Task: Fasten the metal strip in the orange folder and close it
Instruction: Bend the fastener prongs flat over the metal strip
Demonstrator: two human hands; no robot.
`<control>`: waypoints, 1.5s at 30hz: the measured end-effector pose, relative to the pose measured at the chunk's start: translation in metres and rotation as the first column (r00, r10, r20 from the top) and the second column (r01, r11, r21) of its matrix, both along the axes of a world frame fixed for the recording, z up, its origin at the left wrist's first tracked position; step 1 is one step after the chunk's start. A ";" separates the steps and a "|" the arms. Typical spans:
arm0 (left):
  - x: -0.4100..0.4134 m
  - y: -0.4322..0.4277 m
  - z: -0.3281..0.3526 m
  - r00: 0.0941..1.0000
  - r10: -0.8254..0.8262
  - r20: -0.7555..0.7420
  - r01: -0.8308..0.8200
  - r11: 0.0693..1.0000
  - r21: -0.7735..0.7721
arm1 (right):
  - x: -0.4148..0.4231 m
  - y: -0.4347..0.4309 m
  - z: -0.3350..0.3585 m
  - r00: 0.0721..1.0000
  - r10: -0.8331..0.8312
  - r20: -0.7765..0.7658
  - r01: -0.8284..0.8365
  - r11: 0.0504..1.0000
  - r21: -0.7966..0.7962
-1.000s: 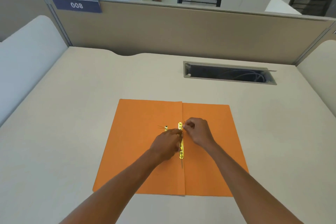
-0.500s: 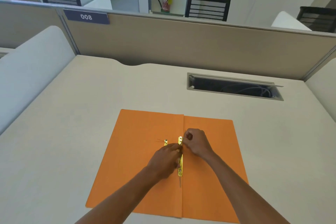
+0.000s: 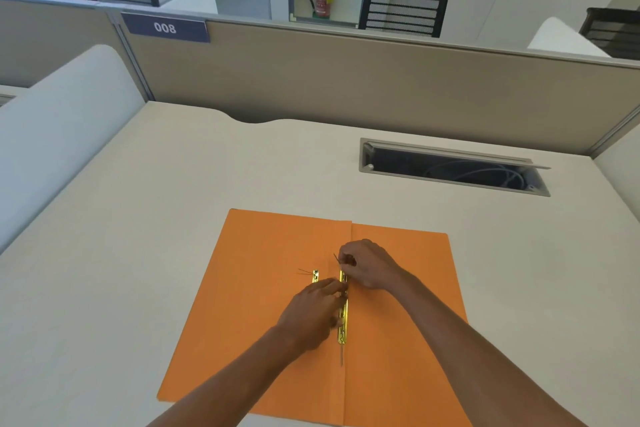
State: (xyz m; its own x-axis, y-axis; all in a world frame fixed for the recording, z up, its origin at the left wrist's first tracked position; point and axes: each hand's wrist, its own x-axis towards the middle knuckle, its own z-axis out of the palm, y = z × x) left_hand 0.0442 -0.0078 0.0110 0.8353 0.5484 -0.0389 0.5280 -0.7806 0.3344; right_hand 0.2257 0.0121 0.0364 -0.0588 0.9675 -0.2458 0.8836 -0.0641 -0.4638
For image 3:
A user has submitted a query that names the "person's right hand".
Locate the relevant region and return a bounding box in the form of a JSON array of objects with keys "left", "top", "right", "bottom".
[{"left": 338, "top": 239, "right": 411, "bottom": 292}]

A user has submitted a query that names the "person's left hand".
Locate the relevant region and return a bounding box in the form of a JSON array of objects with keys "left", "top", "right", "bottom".
[{"left": 275, "top": 277, "right": 349, "bottom": 355}]

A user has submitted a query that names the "long gold fastener bar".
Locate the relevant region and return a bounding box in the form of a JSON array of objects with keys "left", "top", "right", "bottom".
[{"left": 337, "top": 269, "right": 349, "bottom": 346}]

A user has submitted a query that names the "orange paper folder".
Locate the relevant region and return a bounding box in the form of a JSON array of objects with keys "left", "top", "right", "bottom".
[{"left": 157, "top": 208, "right": 473, "bottom": 427}]

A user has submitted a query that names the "person's left forearm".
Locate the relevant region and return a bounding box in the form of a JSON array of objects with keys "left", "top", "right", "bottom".
[{"left": 145, "top": 324, "right": 307, "bottom": 427}]

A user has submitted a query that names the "person's right forearm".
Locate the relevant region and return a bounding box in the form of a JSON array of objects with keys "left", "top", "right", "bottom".
[{"left": 387, "top": 271, "right": 589, "bottom": 427}]

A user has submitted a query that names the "wide beige partition panel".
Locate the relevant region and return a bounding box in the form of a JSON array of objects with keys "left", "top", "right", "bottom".
[{"left": 106, "top": 10, "right": 640, "bottom": 158}]

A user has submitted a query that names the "white side divider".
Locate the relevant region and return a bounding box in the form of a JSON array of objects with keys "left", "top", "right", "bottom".
[
  {"left": 592, "top": 123, "right": 640, "bottom": 222},
  {"left": 0, "top": 45, "right": 147, "bottom": 255}
]

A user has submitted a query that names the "blue number sign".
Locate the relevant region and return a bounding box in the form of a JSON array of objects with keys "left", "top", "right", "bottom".
[{"left": 120, "top": 11, "right": 211, "bottom": 44}]

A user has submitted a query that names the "beige side partition panel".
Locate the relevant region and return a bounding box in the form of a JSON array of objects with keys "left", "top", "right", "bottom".
[{"left": 0, "top": 0, "right": 153, "bottom": 103}]

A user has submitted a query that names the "white cable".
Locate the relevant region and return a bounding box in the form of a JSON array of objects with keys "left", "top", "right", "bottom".
[{"left": 425, "top": 166, "right": 529, "bottom": 191}]

